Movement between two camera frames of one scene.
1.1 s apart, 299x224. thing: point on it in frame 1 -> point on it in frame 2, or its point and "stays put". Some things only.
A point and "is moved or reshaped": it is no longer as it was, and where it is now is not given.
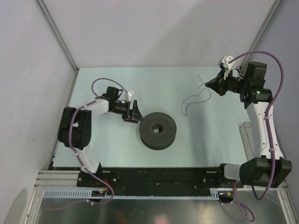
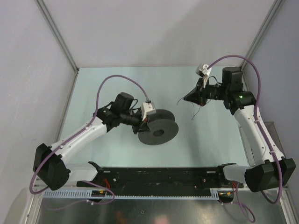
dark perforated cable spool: (160, 141) is moved or reshaped
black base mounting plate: (162, 178) stays put
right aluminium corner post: (269, 16) stays put
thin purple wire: (204, 83) is moved or reshaped
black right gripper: (219, 83) -> (198, 94)
